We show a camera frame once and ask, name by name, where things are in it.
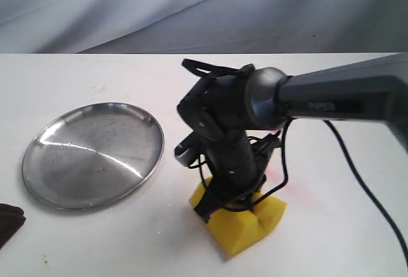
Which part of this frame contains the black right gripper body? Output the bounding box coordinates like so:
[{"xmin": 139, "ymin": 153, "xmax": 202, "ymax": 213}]
[{"xmin": 203, "ymin": 130, "xmax": 263, "ymax": 199}]

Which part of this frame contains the yellow sponge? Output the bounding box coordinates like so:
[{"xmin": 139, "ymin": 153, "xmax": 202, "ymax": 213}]
[{"xmin": 205, "ymin": 195, "xmax": 286, "ymax": 259}]

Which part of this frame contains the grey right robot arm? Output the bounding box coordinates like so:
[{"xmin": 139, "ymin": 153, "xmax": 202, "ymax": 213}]
[{"xmin": 175, "ymin": 53, "xmax": 407, "ymax": 221}]

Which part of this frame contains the round steel plate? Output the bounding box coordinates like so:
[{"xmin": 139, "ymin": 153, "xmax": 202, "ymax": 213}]
[{"xmin": 22, "ymin": 103, "xmax": 164, "ymax": 210}]

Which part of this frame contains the brown cloth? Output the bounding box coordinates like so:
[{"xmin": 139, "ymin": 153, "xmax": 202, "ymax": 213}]
[{"xmin": 0, "ymin": 203, "xmax": 26, "ymax": 248}]

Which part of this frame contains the white backdrop sheet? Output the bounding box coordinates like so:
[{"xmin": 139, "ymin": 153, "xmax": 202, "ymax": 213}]
[{"xmin": 1, "ymin": 0, "xmax": 407, "ymax": 53}]

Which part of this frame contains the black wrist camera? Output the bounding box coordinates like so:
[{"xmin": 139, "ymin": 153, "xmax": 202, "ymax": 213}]
[{"xmin": 174, "ymin": 132, "xmax": 207, "ymax": 169}]

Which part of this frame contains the black cable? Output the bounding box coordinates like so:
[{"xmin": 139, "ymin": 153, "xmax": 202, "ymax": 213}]
[{"xmin": 275, "ymin": 116, "xmax": 408, "ymax": 259}]

